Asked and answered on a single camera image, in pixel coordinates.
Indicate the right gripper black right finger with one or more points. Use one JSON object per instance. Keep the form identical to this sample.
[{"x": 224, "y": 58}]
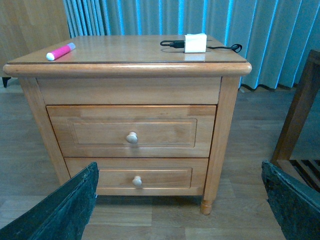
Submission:
[{"x": 296, "y": 206}]

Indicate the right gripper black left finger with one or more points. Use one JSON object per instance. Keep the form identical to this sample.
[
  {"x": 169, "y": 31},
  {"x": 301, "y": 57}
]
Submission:
[{"x": 63, "y": 215}]

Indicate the wooden drawer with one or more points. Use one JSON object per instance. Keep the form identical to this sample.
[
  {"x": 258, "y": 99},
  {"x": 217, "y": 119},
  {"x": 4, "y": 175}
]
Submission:
[
  {"x": 152, "y": 173},
  {"x": 133, "y": 131}
]

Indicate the pink marker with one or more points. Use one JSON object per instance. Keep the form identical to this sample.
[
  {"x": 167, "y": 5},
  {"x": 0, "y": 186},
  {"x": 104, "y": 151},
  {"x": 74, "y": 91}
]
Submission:
[{"x": 59, "y": 52}]

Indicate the dark wooden chair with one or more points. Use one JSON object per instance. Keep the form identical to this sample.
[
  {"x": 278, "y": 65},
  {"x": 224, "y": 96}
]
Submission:
[{"x": 302, "y": 102}]

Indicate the wooden nightstand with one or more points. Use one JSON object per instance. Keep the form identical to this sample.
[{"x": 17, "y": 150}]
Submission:
[{"x": 135, "y": 71}]

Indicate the grey-blue curtain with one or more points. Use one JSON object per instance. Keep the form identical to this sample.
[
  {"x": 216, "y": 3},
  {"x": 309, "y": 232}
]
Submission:
[{"x": 276, "y": 35}]

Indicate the white charger block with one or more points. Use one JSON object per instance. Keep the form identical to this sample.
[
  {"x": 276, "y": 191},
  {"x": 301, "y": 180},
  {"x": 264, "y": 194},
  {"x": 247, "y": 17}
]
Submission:
[{"x": 195, "y": 43}]

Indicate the light wooden cabinet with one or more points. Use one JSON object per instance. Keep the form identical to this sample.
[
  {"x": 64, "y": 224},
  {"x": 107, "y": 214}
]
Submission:
[{"x": 27, "y": 26}]

